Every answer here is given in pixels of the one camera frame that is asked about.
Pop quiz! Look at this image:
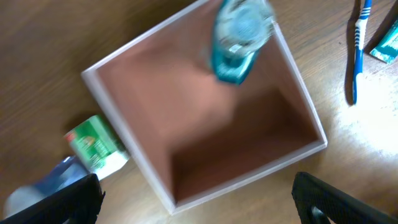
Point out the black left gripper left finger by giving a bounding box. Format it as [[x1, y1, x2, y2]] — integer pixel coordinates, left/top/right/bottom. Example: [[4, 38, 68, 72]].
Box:
[[1, 174, 105, 224]]

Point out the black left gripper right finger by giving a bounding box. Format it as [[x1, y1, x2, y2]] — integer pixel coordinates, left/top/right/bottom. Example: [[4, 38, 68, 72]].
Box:
[[292, 172, 397, 224]]

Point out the clear spray bottle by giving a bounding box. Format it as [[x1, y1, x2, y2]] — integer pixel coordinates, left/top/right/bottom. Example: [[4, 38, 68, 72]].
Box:
[[4, 156, 90, 218]]

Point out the green soap box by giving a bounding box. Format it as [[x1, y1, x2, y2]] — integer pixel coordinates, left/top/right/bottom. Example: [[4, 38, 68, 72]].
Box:
[[64, 115, 130, 180]]

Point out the green red toothpaste tube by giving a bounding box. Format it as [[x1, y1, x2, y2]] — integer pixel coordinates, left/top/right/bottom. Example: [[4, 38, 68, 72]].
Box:
[[370, 20, 397, 64]]

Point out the blue white toothbrush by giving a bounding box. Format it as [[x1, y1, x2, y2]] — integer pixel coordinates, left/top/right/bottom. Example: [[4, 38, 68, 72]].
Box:
[[353, 0, 372, 105]]

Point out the teal mouthwash bottle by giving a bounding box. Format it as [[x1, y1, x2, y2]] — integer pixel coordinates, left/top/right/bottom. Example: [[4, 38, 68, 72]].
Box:
[[210, 0, 275, 85]]

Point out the white cardboard box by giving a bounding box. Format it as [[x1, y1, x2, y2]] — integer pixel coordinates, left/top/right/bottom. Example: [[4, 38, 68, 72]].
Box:
[[81, 1, 328, 214]]

